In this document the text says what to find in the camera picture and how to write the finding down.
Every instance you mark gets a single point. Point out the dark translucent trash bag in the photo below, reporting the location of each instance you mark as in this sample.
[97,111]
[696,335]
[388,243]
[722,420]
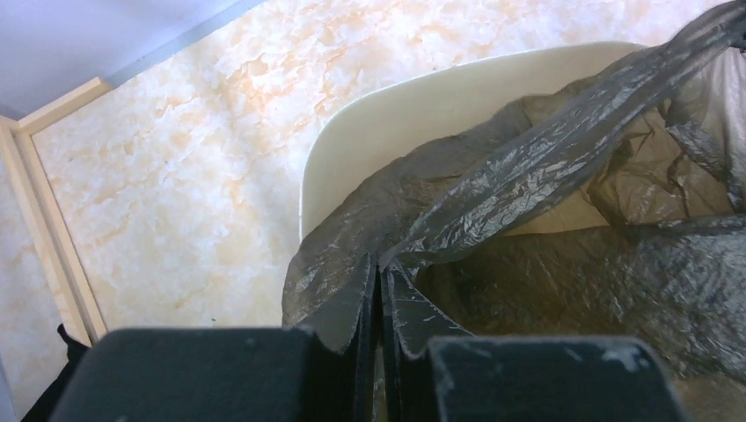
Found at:
[615,206]

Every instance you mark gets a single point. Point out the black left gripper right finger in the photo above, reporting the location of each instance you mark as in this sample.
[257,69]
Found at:
[435,370]

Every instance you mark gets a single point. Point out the beige plastic trash bin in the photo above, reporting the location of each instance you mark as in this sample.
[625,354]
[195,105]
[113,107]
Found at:
[388,123]

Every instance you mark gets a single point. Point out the black hanging shirt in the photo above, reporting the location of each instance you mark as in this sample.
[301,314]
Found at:
[44,407]

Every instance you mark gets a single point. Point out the wooden clothes rack frame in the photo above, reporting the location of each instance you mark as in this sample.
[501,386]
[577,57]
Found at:
[63,270]

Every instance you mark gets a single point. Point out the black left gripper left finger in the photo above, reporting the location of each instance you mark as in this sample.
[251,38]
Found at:
[321,369]

